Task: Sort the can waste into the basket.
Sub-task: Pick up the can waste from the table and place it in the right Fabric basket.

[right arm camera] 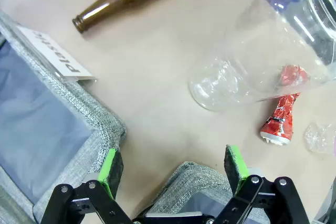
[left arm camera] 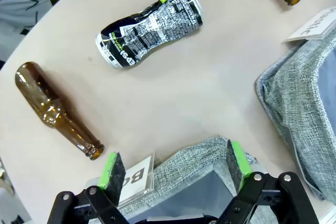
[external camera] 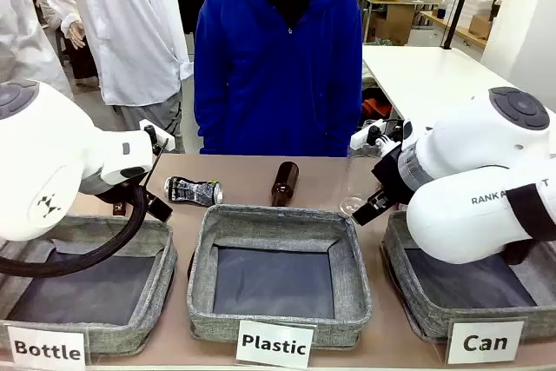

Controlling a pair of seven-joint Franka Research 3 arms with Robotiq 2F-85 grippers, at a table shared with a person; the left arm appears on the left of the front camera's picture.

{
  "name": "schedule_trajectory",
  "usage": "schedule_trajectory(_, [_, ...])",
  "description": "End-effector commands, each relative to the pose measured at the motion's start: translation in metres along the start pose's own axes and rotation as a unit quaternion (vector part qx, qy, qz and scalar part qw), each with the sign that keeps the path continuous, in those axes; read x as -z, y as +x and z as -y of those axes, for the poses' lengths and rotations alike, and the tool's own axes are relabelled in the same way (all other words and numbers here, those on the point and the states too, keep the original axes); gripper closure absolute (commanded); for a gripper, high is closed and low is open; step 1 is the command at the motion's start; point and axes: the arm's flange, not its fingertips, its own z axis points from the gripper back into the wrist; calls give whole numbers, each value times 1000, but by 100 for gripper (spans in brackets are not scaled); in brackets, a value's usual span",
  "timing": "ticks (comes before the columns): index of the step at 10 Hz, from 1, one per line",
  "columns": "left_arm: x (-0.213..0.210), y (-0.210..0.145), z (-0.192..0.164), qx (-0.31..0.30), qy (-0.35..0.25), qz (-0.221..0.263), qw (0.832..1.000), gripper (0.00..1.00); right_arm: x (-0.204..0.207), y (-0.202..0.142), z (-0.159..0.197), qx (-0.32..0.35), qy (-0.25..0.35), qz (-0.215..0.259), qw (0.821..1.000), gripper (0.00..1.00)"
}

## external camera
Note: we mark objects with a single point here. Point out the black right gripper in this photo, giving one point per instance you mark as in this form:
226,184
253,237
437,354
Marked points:
395,180

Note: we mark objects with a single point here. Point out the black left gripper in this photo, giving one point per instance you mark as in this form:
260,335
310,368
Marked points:
117,194

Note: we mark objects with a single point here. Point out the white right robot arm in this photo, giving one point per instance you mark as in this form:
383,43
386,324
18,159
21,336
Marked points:
456,214

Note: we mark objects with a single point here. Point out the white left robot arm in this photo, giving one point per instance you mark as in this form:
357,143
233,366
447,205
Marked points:
52,149

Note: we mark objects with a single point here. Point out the black crushed drink can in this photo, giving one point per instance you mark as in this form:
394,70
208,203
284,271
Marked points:
193,191

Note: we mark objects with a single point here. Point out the grey fabric bottle basket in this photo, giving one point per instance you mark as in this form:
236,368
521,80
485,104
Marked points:
165,266

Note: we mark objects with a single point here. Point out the grey fabric plastic basket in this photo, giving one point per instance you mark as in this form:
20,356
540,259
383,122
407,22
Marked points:
273,227

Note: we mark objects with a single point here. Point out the grey fabric can basket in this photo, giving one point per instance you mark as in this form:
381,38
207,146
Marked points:
434,314

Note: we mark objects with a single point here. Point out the white Can label card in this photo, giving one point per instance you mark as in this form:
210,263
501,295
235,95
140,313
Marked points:
485,342

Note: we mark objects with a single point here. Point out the clear plastic cup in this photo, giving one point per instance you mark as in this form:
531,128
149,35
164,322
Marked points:
352,206

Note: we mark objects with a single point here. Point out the brown glass bottle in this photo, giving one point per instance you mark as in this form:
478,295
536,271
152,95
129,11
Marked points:
284,182
119,209

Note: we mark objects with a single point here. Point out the orange object under table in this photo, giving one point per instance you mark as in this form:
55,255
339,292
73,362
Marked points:
377,110

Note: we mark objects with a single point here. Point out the white background table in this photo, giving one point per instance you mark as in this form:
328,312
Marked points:
425,75

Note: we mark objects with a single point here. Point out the person in blue hoodie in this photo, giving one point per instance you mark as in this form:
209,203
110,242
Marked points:
278,84

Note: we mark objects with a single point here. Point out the white Plastic label card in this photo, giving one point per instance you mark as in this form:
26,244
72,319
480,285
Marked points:
274,343

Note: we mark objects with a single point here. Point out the white Bottle label card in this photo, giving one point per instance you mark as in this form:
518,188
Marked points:
45,349

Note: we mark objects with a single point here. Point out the wooden background desk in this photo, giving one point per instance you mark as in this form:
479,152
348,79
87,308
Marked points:
393,23

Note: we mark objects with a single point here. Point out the cardboard box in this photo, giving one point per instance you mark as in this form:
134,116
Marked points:
480,27

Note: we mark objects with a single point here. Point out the black stand pole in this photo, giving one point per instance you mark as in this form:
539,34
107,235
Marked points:
460,1

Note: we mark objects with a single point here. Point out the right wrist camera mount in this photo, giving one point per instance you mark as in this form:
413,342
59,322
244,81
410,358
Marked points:
362,135

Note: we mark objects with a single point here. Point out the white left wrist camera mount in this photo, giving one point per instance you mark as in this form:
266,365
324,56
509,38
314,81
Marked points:
150,125

